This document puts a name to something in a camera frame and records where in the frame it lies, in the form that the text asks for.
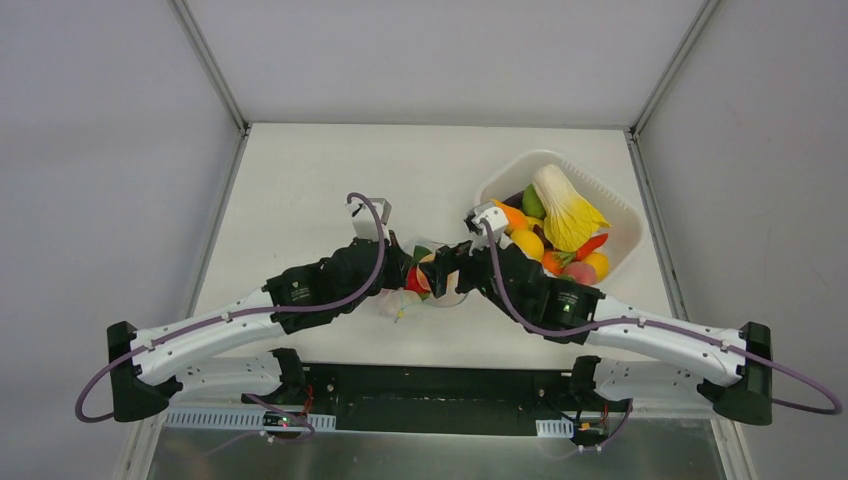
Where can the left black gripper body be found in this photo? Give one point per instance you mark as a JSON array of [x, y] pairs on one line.
[[398, 266]]

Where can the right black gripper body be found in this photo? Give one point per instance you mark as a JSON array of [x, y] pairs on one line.
[[464, 268]]

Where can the orange fruit toy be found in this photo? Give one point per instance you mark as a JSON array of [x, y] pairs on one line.
[[442, 273]]

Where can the dark green avocado toy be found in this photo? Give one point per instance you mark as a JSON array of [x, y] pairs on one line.
[[420, 252]]

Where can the red apple toy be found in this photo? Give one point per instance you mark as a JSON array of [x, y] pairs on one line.
[[417, 282]]

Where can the clear zip top bag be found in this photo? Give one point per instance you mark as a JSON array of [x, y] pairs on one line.
[[428, 302]]

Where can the yellow orange mango toy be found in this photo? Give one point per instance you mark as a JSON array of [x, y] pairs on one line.
[[516, 219]]

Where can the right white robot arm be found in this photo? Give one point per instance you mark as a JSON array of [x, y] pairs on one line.
[[726, 368]]

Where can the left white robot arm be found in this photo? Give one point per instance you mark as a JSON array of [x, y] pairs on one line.
[[153, 367]]

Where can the small orange tangerine toy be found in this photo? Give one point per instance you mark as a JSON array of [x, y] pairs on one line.
[[555, 262]]

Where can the pink peach toy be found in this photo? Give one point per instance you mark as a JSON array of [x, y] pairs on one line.
[[581, 272]]

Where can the dark purple plum toy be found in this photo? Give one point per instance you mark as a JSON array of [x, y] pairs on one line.
[[538, 230]]

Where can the yellow napa cabbage toy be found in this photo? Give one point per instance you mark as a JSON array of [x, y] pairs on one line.
[[571, 220]]

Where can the purple eggplant toy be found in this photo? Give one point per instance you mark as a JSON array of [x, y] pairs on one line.
[[515, 200]]

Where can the light green fruit toy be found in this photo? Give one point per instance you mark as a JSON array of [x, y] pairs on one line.
[[531, 203]]

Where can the white plastic basin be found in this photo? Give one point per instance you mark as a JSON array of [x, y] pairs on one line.
[[627, 233]]

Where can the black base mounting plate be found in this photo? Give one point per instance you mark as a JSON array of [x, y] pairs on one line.
[[406, 399]]

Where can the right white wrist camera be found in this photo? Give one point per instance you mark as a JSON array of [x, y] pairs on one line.
[[486, 224]]

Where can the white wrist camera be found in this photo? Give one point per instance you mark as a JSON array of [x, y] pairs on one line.
[[486, 224], [367, 225]]

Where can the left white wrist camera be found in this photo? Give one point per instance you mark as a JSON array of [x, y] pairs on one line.
[[367, 225]]

